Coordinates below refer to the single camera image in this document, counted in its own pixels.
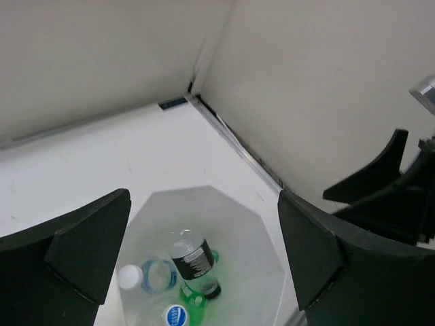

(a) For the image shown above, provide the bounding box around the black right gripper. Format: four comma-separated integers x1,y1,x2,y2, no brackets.
323,129,434,245

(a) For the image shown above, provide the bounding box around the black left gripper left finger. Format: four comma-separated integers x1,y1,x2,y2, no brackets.
1,189,131,325

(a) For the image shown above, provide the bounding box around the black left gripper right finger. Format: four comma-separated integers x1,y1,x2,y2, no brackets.
278,191,434,325

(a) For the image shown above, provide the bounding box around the blue label bottle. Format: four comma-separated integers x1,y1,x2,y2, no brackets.
118,257,177,295

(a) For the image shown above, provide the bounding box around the black label small bottle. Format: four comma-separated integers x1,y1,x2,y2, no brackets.
169,229,222,300

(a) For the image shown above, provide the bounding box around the green plastic bottle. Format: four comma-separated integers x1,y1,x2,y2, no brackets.
178,249,222,323

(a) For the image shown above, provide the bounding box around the clear unlabelled plastic bottle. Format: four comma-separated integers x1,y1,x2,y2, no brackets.
136,304,190,326

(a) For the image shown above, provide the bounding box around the white translucent plastic bin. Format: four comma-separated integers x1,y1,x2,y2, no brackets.
116,186,285,325

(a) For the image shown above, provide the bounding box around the aluminium table edge rail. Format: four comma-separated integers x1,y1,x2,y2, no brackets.
186,94,289,193

